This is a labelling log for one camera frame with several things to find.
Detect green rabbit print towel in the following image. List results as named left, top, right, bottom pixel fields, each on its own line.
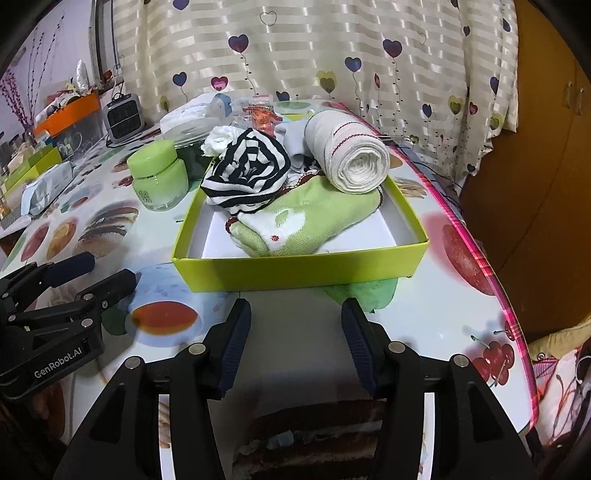
left=226, top=178, right=384, bottom=258

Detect clear plastic bag red print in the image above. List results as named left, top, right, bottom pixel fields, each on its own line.
left=233, top=95, right=282, bottom=134

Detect green plastic jar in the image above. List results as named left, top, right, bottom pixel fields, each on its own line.
left=127, top=141, right=190, bottom=212

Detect black white striped cloth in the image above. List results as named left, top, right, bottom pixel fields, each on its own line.
left=201, top=128, right=293, bottom=217

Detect white striped towel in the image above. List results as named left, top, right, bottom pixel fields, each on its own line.
left=304, top=111, right=392, bottom=195

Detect grey portable heater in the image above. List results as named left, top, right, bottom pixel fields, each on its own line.
left=102, top=92, right=145, bottom=145

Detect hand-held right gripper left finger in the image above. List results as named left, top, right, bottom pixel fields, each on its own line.
left=53, top=299, right=252, bottom=480

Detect light blue wet wipes pack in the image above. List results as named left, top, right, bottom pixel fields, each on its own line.
left=21, top=164, right=77, bottom=217

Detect heart print curtain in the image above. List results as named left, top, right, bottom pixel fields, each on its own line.
left=104, top=0, right=520, bottom=178

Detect floral print bedding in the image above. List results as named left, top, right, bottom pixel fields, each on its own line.
left=526, top=323, right=591, bottom=446

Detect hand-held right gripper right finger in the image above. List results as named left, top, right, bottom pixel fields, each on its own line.
left=341, top=298, right=539, bottom=480

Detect lime green cardboard box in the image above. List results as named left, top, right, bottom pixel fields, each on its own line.
left=172, top=173, right=430, bottom=292

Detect white tissue pack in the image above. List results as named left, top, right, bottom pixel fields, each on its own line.
left=159, top=92, right=234, bottom=134

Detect clear jar dark contents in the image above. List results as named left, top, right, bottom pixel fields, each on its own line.
left=161, top=117, right=218, bottom=185

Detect fruit print tablecloth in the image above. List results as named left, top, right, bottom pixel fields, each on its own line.
left=0, top=99, right=539, bottom=480

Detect pink branch decoration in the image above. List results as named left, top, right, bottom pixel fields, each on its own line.
left=0, top=28, right=61, bottom=134

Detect orange lid storage box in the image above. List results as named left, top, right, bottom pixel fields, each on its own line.
left=34, top=90, right=105, bottom=148

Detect brown wooden cabinet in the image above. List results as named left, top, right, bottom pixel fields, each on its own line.
left=457, top=0, right=591, bottom=342

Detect lime green packaging box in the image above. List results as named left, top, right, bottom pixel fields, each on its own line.
left=0, top=161, right=47, bottom=195
left=18, top=145, right=63, bottom=172

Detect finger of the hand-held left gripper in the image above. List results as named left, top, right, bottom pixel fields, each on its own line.
left=9, top=269, right=139, bottom=331
left=0, top=253, right=95, bottom=305

